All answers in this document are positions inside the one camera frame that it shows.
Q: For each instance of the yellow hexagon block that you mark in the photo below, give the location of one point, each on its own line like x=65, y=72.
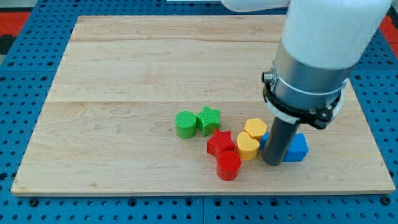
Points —
x=255, y=127

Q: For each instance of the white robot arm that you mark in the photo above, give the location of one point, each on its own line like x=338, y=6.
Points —
x=321, y=42

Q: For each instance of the yellow heart block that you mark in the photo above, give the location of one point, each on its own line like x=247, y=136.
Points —
x=247, y=147

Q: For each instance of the green star block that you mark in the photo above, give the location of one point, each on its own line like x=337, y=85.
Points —
x=208, y=120

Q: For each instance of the green cylinder block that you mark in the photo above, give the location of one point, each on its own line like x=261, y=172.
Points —
x=185, y=123

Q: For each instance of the red star block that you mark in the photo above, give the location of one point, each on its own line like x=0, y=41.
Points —
x=219, y=142

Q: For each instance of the red cylinder block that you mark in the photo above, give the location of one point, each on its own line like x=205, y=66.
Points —
x=228, y=165

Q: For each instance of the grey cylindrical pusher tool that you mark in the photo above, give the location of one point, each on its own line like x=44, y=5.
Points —
x=280, y=131

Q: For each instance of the wooden board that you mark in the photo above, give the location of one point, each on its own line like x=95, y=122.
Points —
x=107, y=125

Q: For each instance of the blue cube block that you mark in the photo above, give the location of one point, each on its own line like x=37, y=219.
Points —
x=295, y=152

